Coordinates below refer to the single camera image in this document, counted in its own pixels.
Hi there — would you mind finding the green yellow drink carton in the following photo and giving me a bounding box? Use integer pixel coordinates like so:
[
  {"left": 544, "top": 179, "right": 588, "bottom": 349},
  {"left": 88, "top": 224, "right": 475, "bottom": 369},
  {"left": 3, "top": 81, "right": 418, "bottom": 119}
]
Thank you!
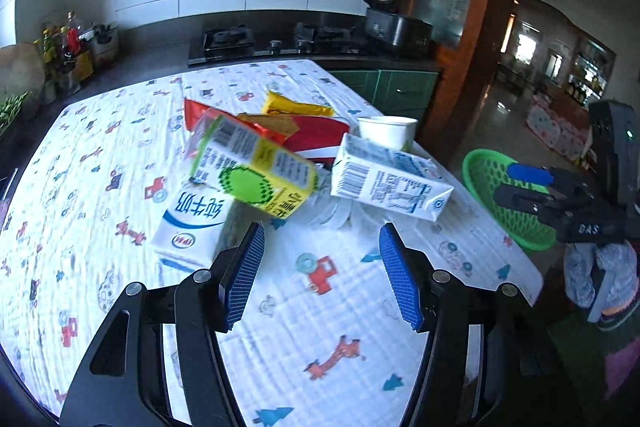
[{"left": 187, "top": 107, "right": 321, "bottom": 220}]

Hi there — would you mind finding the green plastic basket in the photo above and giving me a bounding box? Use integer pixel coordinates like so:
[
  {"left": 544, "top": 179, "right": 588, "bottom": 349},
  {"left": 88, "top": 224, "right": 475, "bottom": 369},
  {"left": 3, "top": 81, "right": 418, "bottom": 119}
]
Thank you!
[{"left": 461, "top": 149, "right": 558, "bottom": 252}]

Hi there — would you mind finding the bowl of green vegetables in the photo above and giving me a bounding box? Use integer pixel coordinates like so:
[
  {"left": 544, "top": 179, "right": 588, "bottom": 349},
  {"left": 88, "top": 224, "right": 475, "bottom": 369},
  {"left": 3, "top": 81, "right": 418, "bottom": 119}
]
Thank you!
[{"left": 0, "top": 92, "right": 33, "bottom": 132}]

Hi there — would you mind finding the black rice cooker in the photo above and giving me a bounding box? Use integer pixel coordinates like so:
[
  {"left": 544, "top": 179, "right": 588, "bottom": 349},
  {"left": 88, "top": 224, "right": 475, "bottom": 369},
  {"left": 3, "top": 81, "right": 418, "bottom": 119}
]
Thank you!
[{"left": 361, "top": 0, "right": 433, "bottom": 52}]

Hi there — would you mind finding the clear plastic bottle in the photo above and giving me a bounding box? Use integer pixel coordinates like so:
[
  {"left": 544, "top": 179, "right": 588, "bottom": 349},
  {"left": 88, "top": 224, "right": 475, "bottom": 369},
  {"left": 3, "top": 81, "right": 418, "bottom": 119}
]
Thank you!
[{"left": 300, "top": 192, "right": 356, "bottom": 230}]

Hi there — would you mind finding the blue white milk carton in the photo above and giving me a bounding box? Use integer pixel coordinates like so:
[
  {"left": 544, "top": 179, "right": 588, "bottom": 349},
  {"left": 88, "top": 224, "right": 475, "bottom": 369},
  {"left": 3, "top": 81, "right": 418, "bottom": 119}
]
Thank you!
[{"left": 151, "top": 189, "right": 236, "bottom": 270}]

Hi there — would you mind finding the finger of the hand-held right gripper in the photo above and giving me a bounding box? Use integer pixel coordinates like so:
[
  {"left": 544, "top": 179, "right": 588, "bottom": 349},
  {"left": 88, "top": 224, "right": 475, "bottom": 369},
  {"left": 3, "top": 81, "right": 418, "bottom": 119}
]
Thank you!
[
  {"left": 506, "top": 163, "right": 593, "bottom": 202},
  {"left": 493, "top": 183, "right": 576, "bottom": 233}
]

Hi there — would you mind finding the person's right hand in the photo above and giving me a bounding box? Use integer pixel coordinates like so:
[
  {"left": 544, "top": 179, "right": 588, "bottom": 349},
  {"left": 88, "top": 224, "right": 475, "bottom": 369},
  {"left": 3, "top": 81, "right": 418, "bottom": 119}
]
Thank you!
[{"left": 564, "top": 243, "right": 640, "bottom": 310}]

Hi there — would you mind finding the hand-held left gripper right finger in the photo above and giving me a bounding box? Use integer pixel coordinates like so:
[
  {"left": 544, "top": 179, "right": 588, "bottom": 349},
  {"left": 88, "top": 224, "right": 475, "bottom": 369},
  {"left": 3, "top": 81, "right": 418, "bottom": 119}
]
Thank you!
[{"left": 378, "top": 223, "right": 586, "bottom": 427}]

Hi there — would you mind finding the orange snack packet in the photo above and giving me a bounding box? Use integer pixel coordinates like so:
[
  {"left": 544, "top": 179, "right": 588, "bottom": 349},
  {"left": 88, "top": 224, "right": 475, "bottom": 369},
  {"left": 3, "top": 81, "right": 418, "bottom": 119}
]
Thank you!
[{"left": 183, "top": 98, "right": 301, "bottom": 145}]

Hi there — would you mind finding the person's right forearm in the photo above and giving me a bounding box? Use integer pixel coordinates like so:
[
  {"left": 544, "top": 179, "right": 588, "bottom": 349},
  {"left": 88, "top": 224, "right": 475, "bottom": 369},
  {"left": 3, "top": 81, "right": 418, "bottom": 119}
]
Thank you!
[{"left": 597, "top": 297, "right": 640, "bottom": 333}]

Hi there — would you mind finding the green kitchen cabinet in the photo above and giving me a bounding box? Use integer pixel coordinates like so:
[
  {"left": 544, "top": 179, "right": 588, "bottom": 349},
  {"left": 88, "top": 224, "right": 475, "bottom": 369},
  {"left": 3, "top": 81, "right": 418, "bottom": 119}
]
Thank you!
[{"left": 320, "top": 68, "right": 441, "bottom": 122}]

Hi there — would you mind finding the white milk carton with barcode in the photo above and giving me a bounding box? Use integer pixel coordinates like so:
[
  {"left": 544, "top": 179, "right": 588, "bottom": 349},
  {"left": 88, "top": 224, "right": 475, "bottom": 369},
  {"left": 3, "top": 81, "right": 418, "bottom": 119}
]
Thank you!
[{"left": 330, "top": 133, "right": 455, "bottom": 223}]

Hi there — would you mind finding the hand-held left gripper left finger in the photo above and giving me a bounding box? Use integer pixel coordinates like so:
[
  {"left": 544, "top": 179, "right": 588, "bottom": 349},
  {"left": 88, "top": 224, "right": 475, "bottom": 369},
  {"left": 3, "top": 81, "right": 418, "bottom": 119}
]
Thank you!
[{"left": 60, "top": 222, "right": 266, "bottom": 427}]

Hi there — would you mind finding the printed white tablecloth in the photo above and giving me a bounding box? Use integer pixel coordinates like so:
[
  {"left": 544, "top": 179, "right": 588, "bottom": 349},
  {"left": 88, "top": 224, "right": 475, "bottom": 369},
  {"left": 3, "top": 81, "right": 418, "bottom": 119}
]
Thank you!
[{"left": 0, "top": 58, "right": 546, "bottom": 427}]

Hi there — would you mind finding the bottle with yellow label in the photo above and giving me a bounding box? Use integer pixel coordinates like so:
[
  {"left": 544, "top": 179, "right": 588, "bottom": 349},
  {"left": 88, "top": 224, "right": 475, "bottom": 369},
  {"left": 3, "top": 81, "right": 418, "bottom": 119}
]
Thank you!
[{"left": 37, "top": 23, "right": 60, "bottom": 68}]

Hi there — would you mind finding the yellow snack packet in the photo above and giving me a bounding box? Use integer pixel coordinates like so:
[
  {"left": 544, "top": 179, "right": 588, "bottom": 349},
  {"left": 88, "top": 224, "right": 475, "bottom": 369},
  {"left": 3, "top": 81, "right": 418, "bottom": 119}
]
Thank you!
[{"left": 261, "top": 91, "right": 335, "bottom": 118}]

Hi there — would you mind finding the round wooden cutting board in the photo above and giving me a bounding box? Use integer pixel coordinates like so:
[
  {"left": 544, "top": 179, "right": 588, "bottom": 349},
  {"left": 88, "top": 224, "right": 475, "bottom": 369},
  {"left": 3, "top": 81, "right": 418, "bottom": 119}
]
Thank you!
[{"left": 0, "top": 43, "right": 46, "bottom": 118}]

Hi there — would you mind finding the pile of patterned packages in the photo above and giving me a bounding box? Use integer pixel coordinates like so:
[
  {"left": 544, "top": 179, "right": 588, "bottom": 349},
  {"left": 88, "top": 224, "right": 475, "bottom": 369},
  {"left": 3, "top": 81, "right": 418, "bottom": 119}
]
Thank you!
[{"left": 526, "top": 96, "right": 596, "bottom": 160}]

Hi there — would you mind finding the utensil holder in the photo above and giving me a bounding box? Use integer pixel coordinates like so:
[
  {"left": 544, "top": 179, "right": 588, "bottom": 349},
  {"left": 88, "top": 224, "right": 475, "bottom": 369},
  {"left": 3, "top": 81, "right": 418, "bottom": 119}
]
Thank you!
[{"left": 87, "top": 24, "right": 121, "bottom": 68}]

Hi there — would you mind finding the wooden glass cabinet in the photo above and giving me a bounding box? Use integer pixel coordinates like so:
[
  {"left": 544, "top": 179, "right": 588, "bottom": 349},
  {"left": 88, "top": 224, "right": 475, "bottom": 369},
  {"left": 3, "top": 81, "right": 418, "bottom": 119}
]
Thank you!
[{"left": 397, "top": 0, "right": 523, "bottom": 122}]

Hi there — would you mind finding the black gas stove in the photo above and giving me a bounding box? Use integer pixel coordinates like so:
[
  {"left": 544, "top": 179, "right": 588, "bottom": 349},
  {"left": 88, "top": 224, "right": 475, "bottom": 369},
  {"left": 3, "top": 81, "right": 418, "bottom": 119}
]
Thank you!
[{"left": 187, "top": 23, "right": 368, "bottom": 66}]

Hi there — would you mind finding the white paper cup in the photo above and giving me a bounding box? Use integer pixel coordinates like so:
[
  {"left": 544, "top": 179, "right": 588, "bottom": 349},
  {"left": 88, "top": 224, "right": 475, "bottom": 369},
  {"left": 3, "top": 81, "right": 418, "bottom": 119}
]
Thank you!
[{"left": 357, "top": 116, "right": 419, "bottom": 152}]

